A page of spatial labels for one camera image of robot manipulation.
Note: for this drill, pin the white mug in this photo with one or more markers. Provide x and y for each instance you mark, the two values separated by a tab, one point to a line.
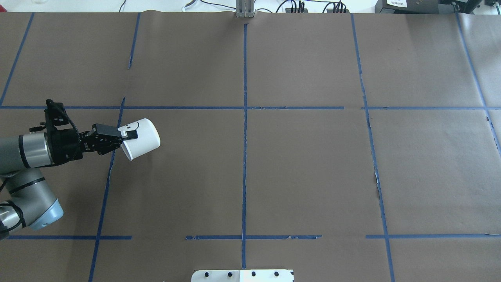
139	138

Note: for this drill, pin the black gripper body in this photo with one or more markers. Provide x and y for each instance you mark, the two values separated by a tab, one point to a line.
65	144

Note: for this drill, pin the brown paper table cover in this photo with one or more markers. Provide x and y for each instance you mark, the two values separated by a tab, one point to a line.
402	185

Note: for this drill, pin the black device with label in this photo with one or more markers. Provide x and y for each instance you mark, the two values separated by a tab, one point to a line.
412	7

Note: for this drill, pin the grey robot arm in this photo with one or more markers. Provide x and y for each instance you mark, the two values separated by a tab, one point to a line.
32	202

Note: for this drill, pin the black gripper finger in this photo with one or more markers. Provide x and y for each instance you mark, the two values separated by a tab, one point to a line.
104	148
110	133

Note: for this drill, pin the white plate with holes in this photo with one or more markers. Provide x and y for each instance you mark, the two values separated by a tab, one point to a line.
244	275

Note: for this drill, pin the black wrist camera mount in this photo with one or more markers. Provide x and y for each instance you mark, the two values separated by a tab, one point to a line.
55	116

